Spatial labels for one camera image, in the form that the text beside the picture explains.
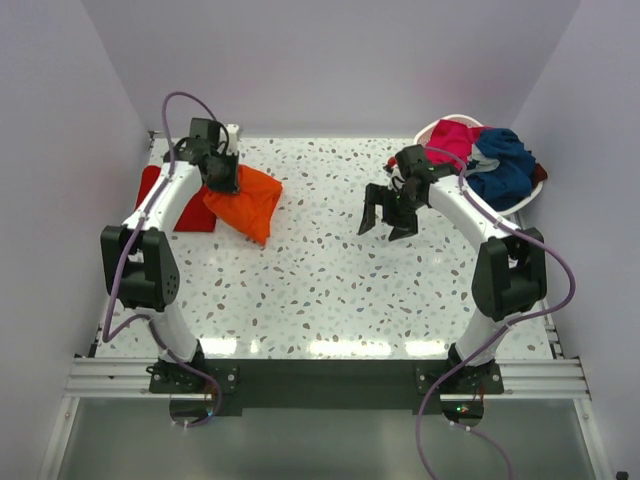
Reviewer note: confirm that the navy blue t shirt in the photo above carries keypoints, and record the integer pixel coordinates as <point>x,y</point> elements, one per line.
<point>500,168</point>

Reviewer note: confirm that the magenta t shirt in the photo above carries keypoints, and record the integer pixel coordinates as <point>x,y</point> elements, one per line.
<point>451,137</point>

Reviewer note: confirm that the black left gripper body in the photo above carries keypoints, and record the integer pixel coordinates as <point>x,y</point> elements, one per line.
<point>227,173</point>

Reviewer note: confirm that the aluminium left rail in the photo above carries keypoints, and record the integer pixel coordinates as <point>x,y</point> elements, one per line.
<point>93,377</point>

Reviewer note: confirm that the aluminium rail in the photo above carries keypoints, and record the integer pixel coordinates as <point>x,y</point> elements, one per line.
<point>533,364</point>
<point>93,377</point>

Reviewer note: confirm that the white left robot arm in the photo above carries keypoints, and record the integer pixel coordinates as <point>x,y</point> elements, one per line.
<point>141,273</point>

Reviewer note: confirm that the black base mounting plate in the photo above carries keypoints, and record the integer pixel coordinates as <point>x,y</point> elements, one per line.
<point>228,387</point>

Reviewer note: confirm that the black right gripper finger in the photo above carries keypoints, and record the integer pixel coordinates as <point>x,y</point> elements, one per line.
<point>374,196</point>
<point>404,228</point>

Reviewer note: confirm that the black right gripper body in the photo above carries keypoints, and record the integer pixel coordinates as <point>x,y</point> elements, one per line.
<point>399,201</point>

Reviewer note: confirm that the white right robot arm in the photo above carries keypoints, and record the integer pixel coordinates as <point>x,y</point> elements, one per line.
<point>510,269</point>

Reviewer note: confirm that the folded red t shirt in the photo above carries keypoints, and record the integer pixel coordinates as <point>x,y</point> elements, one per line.
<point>196,217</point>

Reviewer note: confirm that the orange t shirt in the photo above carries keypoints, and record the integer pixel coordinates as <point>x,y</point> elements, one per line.
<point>249,211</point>

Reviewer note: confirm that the white plastic laundry basket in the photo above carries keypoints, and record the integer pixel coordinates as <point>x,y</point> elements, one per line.
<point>424,135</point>

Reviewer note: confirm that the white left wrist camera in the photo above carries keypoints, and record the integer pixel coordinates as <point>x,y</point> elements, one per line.
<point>233,131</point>

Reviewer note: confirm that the aluminium right rail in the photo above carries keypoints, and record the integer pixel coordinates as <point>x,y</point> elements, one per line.
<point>533,364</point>

